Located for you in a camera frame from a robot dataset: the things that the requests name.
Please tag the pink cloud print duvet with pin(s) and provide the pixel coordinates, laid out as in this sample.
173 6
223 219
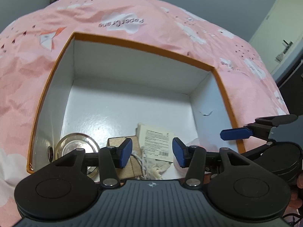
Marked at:
32 44

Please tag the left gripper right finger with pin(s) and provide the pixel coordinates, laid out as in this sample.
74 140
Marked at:
192 158

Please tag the white door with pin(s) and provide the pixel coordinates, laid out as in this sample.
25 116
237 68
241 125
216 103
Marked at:
283 22

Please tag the dark furniture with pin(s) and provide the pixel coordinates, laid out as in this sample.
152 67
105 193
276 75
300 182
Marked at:
291 90

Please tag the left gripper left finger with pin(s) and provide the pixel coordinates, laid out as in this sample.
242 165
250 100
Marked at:
111 158

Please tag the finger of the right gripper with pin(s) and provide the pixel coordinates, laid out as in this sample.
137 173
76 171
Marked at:
259 129

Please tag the orange cardboard box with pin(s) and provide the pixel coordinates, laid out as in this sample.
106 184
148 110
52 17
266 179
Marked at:
104 87

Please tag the black door handle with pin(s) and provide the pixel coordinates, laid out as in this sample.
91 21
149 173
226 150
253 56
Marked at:
287 45

